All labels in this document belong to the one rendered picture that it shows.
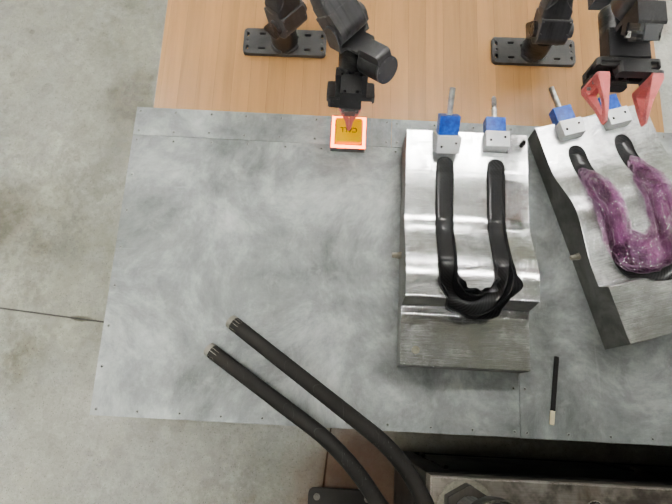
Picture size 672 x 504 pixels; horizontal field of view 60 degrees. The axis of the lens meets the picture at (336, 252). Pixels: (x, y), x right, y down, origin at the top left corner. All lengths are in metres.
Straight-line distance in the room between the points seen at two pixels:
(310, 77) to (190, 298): 0.59
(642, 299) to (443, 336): 0.39
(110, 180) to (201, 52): 0.95
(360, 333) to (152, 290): 0.46
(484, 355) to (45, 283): 1.61
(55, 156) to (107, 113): 0.25
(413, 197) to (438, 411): 0.45
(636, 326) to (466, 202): 0.41
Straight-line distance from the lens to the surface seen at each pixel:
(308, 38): 1.51
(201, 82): 1.49
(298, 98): 1.44
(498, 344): 1.24
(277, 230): 1.31
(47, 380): 2.27
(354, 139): 1.35
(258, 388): 1.20
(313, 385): 1.16
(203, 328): 1.29
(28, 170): 2.50
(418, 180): 1.26
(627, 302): 1.29
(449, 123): 1.27
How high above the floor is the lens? 2.04
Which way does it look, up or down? 75 degrees down
